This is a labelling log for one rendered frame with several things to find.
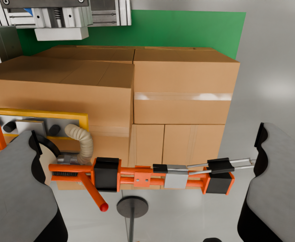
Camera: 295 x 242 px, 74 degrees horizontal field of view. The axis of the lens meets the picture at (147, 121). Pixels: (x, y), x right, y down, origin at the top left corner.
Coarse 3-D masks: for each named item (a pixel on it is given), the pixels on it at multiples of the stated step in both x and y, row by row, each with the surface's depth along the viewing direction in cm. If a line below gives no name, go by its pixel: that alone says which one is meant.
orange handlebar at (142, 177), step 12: (0, 132) 52; (0, 144) 53; (60, 168) 57; (72, 168) 58; (84, 168) 58; (132, 168) 60; (144, 168) 60; (60, 180) 60; (72, 180) 60; (120, 180) 61; (132, 180) 61; (144, 180) 60; (156, 180) 62; (192, 180) 63
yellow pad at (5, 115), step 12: (0, 108) 62; (0, 120) 62; (12, 120) 62; (36, 120) 62; (48, 120) 62; (60, 120) 62; (72, 120) 63; (84, 120) 63; (12, 132) 64; (48, 132) 65; (60, 132) 65
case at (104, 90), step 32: (0, 64) 85; (32, 64) 89; (64, 64) 93; (96, 64) 98; (128, 64) 104; (0, 96) 72; (32, 96) 72; (64, 96) 72; (96, 96) 73; (128, 96) 73; (96, 128) 79; (128, 128) 80; (128, 160) 92
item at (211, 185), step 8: (208, 168) 63; (208, 176) 59; (216, 176) 60; (224, 176) 60; (232, 176) 60; (208, 184) 60; (216, 184) 60; (224, 184) 60; (232, 184) 61; (208, 192) 62; (216, 192) 62; (224, 192) 62
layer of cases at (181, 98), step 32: (160, 64) 107; (192, 64) 107; (224, 64) 108; (160, 96) 116; (192, 96) 117; (224, 96) 117; (160, 128) 127; (192, 128) 128; (160, 160) 140; (192, 160) 141
